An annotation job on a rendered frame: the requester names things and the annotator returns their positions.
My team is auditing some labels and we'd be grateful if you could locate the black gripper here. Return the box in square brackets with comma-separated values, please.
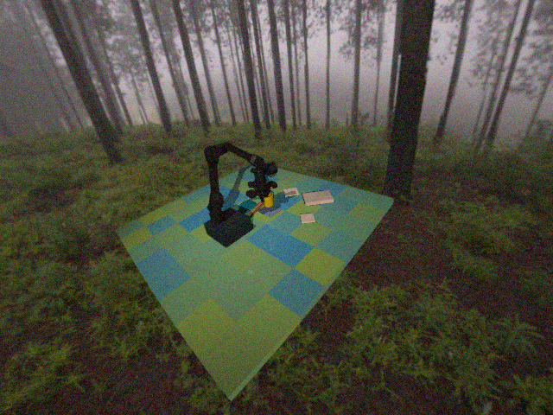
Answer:
[246, 178, 277, 203]

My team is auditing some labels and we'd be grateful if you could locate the brown flat bar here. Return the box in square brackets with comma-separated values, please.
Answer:
[247, 201, 263, 217]

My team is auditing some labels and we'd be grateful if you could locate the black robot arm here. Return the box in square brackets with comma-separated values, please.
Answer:
[204, 142, 278, 226]

